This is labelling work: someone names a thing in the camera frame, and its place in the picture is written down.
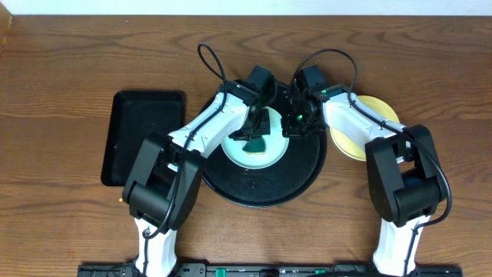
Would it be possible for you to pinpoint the green sponge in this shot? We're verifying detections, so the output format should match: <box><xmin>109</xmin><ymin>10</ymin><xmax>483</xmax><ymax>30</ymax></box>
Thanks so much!
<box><xmin>242</xmin><ymin>137</ymin><xmax>266</xmax><ymax>155</ymax></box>

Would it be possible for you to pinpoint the light blue plate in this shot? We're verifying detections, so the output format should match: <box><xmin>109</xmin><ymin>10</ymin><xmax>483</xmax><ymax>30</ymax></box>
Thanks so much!
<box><xmin>221</xmin><ymin>107</ymin><xmax>289</xmax><ymax>169</ymax></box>

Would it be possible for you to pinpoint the yellow plate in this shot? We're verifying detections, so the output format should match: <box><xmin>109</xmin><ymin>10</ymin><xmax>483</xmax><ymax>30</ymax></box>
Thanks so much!
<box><xmin>330</xmin><ymin>95</ymin><xmax>400</xmax><ymax>162</ymax></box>

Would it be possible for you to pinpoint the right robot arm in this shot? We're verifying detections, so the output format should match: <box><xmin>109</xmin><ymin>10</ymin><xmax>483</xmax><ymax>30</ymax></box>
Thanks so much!
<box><xmin>281</xmin><ymin>84</ymin><xmax>452</xmax><ymax>276</ymax></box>

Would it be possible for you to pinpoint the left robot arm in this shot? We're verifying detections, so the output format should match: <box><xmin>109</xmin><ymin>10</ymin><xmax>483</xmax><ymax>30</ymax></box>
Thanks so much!
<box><xmin>122</xmin><ymin>80</ymin><xmax>277</xmax><ymax>276</ymax></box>

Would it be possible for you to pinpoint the round black tray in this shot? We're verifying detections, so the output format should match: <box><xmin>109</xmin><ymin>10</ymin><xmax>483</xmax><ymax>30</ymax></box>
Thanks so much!
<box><xmin>203</xmin><ymin>82</ymin><xmax>327</xmax><ymax>207</ymax></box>

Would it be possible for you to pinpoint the rectangular black tray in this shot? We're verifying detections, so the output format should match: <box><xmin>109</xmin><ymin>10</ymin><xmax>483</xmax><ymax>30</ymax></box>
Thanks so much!
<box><xmin>101</xmin><ymin>90</ymin><xmax>185</xmax><ymax>186</ymax></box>

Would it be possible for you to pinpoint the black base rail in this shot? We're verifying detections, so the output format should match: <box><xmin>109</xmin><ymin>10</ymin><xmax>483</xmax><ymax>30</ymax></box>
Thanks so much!
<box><xmin>76</xmin><ymin>262</ymin><xmax>464</xmax><ymax>277</ymax></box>

